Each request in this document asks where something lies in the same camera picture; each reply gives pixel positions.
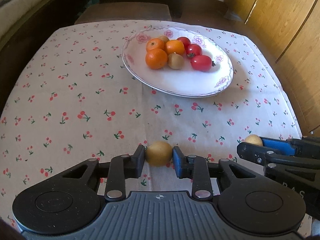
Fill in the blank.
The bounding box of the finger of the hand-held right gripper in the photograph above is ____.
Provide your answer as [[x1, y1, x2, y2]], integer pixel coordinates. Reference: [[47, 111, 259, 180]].
[[236, 142, 313, 167], [259, 135, 320, 158]]

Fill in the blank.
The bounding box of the brown wooden stool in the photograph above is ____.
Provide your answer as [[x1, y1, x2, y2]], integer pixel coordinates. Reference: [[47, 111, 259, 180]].
[[74, 2, 173, 25]]

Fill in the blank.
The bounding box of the cherry print tablecloth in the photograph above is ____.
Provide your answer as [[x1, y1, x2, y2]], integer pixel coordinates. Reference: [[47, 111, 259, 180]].
[[0, 20, 302, 230]]

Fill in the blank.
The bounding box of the red cherry tomato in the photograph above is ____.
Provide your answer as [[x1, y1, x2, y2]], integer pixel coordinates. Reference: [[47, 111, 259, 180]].
[[190, 55, 216, 72], [176, 37, 191, 48], [185, 44, 203, 57]]

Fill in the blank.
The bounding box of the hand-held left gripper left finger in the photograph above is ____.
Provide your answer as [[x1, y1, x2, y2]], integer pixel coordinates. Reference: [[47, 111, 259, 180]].
[[64, 144, 146, 202]]

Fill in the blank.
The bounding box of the small orange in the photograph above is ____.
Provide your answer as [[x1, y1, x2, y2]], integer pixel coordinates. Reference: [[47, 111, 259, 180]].
[[145, 48, 168, 70], [164, 40, 185, 56], [146, 38, 165, 53]]

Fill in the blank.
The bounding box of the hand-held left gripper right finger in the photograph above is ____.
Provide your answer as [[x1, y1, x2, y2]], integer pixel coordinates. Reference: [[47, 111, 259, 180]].
[[172, 146, 253, 202]]

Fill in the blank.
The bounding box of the yellow wooden wardrobe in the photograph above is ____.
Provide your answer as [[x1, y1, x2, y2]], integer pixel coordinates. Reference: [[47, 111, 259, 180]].
[[225, 0, 320, 135]]

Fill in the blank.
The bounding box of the white floral plate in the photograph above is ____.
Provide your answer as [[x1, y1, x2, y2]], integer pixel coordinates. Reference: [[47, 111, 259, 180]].
[[122, 27, 234, 97]]

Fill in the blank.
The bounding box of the bed with colourful blanket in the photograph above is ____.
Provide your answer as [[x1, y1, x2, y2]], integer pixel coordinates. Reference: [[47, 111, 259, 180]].
[[0, 0, 100, 110]]

